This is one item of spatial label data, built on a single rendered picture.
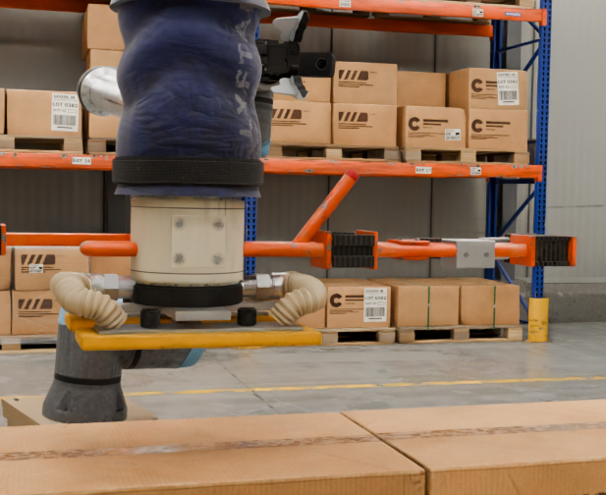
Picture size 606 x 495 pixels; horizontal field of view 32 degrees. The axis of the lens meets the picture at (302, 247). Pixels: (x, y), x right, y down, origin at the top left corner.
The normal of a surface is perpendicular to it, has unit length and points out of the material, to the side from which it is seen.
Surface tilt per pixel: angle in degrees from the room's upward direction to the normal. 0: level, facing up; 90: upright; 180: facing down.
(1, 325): 90
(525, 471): 90
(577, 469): 90
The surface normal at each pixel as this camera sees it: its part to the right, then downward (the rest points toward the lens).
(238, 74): 0.53, 0.34
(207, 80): 0.45, -0.22
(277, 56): 0.29, 0.06
